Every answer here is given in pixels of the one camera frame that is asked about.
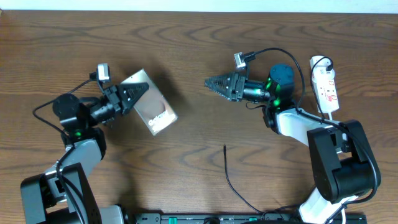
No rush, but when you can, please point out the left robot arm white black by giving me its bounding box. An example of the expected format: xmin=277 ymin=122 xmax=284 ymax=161
xmin=20 ymin=82 xmax=149 ymax=223

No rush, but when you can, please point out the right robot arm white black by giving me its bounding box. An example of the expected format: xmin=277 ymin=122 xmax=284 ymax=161
xmin=205 ymin=64 xmax=381 ymax=223

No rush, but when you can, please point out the white power strip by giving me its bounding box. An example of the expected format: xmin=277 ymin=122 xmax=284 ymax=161
xmin=310 ymin=55 xmax=340 ymax=114

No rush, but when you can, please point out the black charger cable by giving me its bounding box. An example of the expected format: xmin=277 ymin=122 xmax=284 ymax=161
xmin=223 ymin=56 xmax=335 ymax=215

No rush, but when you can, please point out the white power strip cord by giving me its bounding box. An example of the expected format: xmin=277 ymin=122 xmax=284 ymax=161
xmin=327 ymin=112 xmax=347 ymax=224

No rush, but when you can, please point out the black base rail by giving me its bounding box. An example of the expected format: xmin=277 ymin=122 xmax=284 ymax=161
xmin=129 ymin=212 xmax=368 ymax=224

